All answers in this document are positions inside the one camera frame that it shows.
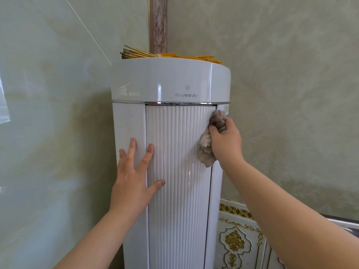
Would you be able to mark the person's left hand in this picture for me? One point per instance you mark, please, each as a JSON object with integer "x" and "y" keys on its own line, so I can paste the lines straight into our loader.
{"x": 129, "y": 190}

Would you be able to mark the person's right hand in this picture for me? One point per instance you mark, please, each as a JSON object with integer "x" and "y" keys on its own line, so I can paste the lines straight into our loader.
{"x": 228, "y": 147}

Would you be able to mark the person's right thumb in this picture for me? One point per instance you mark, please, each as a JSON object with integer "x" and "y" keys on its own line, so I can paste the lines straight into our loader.
{"x": 214, "y": 133}

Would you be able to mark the person's left thumb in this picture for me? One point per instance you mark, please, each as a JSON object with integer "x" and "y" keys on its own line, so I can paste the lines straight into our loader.
{"x": 156, "y": 187}

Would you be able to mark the person's left middle finger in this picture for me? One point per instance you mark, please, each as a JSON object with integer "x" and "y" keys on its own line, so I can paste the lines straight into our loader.
{"x": 131, "y": 154}

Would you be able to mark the grey cleaning cloth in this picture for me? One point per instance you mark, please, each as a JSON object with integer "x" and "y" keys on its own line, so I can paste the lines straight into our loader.
{"x": 206, "y": 145}

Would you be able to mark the person's right forearm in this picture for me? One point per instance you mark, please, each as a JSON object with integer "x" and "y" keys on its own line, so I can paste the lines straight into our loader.
{"x": 280, "y": 221}

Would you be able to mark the person's left forearm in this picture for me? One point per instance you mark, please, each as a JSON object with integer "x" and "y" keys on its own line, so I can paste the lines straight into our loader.
{"x": 98, "y": 243}

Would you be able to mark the white blue label sticker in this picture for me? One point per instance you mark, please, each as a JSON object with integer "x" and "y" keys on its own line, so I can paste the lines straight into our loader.
{"x": 226, "y": 110}

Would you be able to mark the white standing air conditioner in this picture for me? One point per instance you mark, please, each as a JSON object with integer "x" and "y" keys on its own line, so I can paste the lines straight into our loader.
{"x": 174, "y": 81}

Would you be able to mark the white gold ornate furniture panel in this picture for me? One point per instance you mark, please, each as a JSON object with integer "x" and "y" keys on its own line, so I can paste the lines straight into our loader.
{"x": 235, "y": 240}

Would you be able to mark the bundle of yellow sticks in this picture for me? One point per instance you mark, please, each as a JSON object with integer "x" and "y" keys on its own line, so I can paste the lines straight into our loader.
{"x": 137, "y": 54}

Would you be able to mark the brown marble corner trim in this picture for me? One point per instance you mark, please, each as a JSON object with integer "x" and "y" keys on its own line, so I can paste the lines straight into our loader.
{"x": 158, "y": 25}

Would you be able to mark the grey metal rail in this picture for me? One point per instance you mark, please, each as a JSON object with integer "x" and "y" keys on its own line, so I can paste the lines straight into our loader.
{"x": 342, "y": 222}

